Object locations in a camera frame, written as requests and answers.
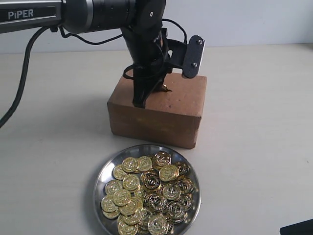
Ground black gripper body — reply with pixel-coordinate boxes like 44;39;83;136
122;22;171;78

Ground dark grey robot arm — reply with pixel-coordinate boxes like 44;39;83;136
0;0;168;108

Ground brown cardboard slot box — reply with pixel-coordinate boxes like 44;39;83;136
107;73;207;149

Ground gold coin right edge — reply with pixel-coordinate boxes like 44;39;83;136
177;177;194;194

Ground round steel plate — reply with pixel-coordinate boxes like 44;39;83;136
92;144;201;235

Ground black object table corner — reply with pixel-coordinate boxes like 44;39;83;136
279;219;313;235

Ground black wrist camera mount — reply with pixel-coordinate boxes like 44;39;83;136
167;35;205;79

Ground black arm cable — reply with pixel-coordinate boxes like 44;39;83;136
0;25;49;129

